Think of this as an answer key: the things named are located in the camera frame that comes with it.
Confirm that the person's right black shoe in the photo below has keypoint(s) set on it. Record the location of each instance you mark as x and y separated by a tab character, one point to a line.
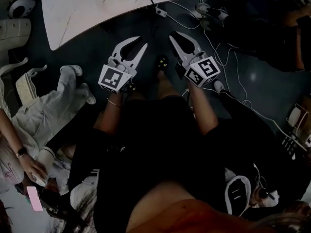
162	62

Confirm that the person's black shoe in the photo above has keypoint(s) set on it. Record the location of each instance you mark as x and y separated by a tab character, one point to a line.
162	62
132	87

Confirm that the person's right leg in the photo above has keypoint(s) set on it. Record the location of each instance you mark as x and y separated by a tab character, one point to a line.
167	84

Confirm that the cream drawer cabinet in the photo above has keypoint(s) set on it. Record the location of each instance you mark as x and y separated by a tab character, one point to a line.
14	33

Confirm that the person's left black shoe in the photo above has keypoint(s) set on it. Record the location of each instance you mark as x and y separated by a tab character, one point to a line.
132	87

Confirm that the person's black clothing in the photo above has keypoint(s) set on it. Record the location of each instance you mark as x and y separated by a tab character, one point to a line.
158	142

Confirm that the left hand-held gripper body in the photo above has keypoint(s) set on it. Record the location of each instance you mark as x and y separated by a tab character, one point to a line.
114	78

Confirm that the person's right forearm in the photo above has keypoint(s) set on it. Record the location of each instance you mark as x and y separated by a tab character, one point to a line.
204	108

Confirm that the person's chest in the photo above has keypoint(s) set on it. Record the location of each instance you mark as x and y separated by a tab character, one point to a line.
165	200

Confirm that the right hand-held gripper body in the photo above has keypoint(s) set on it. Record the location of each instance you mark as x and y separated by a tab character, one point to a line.
202	71

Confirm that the pink phone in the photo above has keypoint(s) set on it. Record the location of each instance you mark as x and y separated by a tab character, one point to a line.
34	198

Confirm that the white ornate cushioned stool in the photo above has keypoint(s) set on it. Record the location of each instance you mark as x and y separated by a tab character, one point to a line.
25	88

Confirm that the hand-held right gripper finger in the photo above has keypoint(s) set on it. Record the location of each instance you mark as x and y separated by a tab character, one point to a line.
193	44
178	50

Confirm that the person's left forearm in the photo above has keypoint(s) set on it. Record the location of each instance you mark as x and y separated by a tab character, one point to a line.
111	115

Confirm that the white black round appliance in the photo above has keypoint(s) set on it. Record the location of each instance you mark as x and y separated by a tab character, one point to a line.
20	7

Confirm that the white marble table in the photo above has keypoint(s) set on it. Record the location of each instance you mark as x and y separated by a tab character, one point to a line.
97	8

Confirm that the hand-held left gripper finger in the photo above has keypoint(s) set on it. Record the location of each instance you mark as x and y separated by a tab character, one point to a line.
141	58
119	48

